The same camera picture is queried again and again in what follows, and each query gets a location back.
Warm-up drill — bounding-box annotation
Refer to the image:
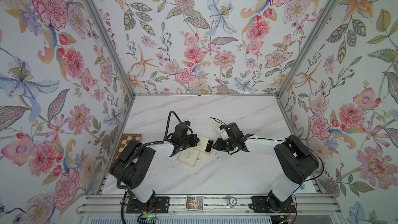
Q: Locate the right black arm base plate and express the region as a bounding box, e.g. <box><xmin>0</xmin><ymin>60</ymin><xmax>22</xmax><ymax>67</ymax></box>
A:
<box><xmin>249</xmin><ymin>196</ymin><xmax>296</xmax><ymax>214</ymax></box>

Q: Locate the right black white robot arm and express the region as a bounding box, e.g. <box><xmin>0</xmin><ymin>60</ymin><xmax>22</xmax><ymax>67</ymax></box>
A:
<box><xmin>213</xmin><ymin>122</ymin><xmax>321</xmax><ymax>204</ymax></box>

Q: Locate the round silver knob on rail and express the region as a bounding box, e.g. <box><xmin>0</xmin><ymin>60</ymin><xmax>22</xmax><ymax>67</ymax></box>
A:
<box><xmin>228</xmin><ymin>197</ymin><xmax>237</xmax><ymax>208</ymax></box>

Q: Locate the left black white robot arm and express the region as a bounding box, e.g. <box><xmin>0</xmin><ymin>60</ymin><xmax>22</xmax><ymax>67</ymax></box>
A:
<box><xmin>110</xmin><ymin>121</ymin><xmax>199</xmax><ymax>204</ymax></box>

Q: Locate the cream drawer jewelry box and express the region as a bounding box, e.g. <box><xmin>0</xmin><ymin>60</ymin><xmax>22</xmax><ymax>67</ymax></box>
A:
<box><xmin>178</xmin><ymin>148</ymin><xmax>200</xmax><ymax>167</ymax></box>

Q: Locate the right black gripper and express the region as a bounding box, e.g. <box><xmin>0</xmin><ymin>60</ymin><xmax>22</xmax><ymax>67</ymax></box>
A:
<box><xmin>211</xmin><ymin>138</ymin><xmax>236</xmax><ymax>151</ymax></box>

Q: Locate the colourful card on rail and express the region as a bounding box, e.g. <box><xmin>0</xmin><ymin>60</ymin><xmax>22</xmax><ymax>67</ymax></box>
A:
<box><xmin>185</xmin><ymin>196</ymin><xmax>204</xmax><ymax>211</ymax></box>

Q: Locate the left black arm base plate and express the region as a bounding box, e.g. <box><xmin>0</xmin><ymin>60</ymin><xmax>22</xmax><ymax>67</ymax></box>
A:
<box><xmin>125</xmin><ymin>197</ymin><xmax>170</xmax><ymax>214</ymax></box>

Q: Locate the aluminium front rail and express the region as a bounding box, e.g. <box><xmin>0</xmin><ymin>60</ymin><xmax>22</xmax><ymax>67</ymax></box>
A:
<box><xmin>76</xmin><ymin>194</ymin><xmax>342</xmax><ymax>217</ymax></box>

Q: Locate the wooden chessboard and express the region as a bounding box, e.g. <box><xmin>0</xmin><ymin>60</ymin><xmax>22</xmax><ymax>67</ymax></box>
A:
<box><xmin>110</xmin><ymin>134</ymin><xmax>142</xmax><ymax>164</ymax></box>

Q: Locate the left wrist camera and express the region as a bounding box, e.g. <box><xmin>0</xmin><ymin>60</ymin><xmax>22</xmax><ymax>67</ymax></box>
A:
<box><xmin>183</xmin><ymin>121</ymin><xmax>191</xmax><ymax>128</ymax></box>

